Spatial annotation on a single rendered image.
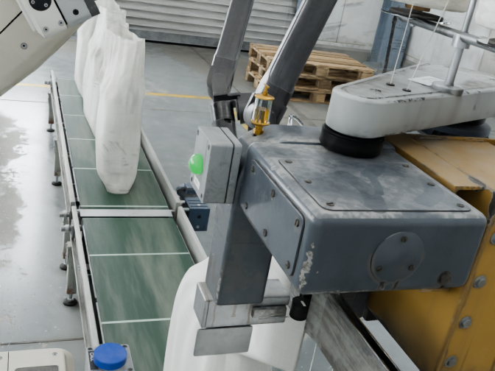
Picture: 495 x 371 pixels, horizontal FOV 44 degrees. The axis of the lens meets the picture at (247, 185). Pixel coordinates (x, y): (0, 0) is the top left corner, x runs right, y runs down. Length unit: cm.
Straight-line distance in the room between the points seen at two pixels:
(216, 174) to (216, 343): 31
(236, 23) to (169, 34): 700
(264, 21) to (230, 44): 739
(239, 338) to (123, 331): 102
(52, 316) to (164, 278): 62
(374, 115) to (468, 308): 31
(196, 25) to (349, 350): 788
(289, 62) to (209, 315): 49
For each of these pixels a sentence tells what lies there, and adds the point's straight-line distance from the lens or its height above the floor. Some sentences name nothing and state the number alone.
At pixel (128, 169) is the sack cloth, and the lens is 287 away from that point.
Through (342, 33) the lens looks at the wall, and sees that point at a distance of 951.
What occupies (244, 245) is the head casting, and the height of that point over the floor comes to 117.
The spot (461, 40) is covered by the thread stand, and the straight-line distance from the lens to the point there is 100.
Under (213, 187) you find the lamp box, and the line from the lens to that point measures 84.
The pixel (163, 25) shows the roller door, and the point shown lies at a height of 24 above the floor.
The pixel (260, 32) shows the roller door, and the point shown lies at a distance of 892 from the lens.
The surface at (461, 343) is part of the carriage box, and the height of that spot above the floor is 109.
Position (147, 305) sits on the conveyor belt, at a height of 38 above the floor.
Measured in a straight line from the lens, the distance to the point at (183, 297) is 148.
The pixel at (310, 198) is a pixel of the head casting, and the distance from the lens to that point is 68.
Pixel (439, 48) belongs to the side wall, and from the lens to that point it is 906.
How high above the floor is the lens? 160
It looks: 23 degrees down
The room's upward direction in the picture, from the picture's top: 10 degrees clockwise
